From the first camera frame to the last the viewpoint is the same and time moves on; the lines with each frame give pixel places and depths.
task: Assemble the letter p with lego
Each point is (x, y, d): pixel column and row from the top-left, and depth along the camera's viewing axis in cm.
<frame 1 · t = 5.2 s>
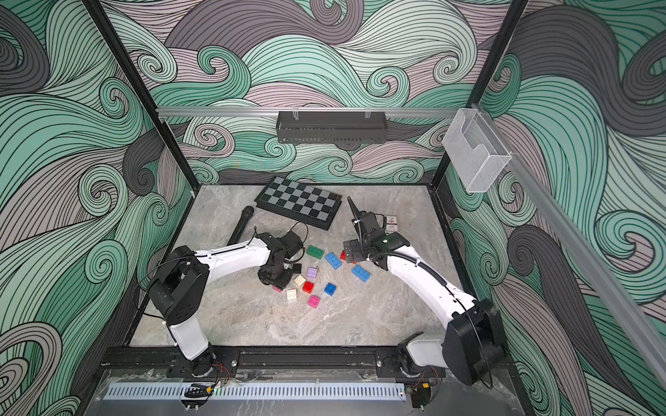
left hand: (280, 281, 87), fingers open
right hand: (365, 247, 84), fingers open
black green chessboard: (309, 205, 109), point 5 cm above the table
black microphone: (246, 213, 109), point 3 cm above the table
green long lego brick: (315, 252, 99), on the table
light blue long lego brick: (333, 260, 97), on the table
light blue lego brick: (361, 273, 92), point 2 cm above the table
lilac square lego brick: (311, 272, 92), point 2 cm above the table
cream square lego brick: (299, 280, 90), point 2 cm above the table
red square lego brick: (308, 287, 89), point 2 cm above the table
dark blue square lego brick: (329, 289, 89), on the table
cream square lego brick 2: (291, 294, 87), point 2 cm above the table
pink square lego brick: (314, 301, 87), on the table

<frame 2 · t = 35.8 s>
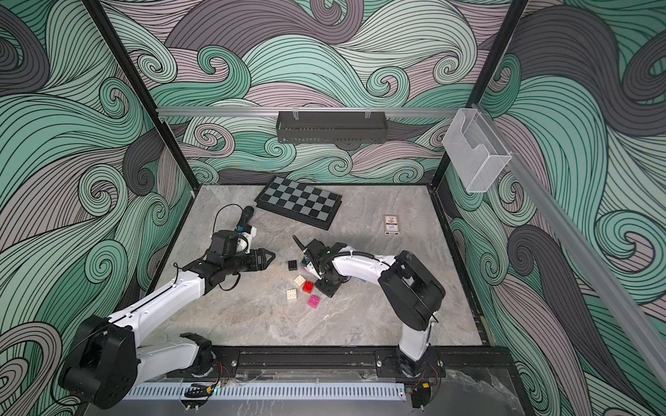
left hand: (267, 253, 84), fingers open
right hand: (333, 284, 89), fingers open
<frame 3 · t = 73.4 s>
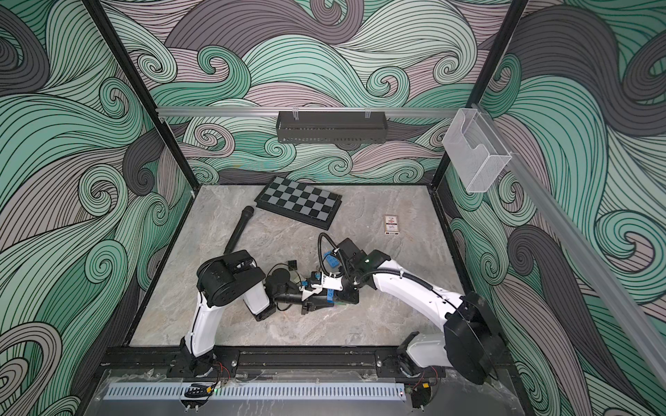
left hand: (332, 296, 84), fingers open
right hand: (342, 289, 82), fingers open
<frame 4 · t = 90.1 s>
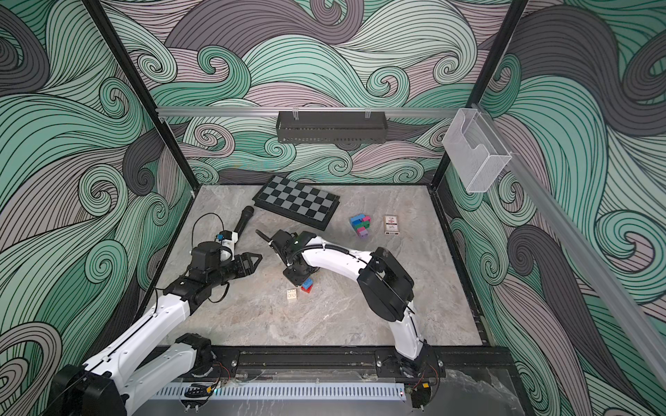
left hand: (255, 255, 82), fingers open
right hand: (303, 274, 87), fingers open
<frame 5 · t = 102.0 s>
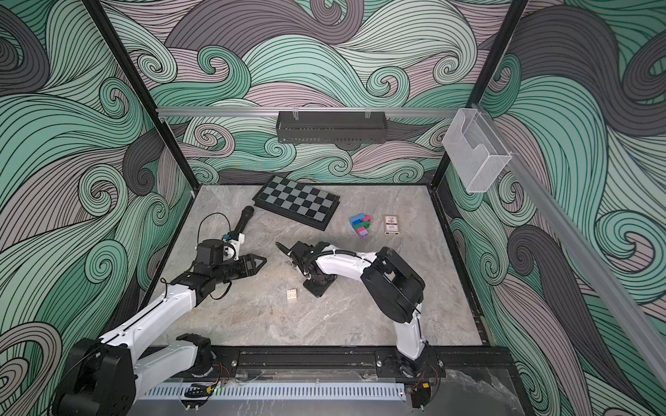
left hand: (260, 259, 84), fingers open
right hand: (324, 285, 89), fingers open
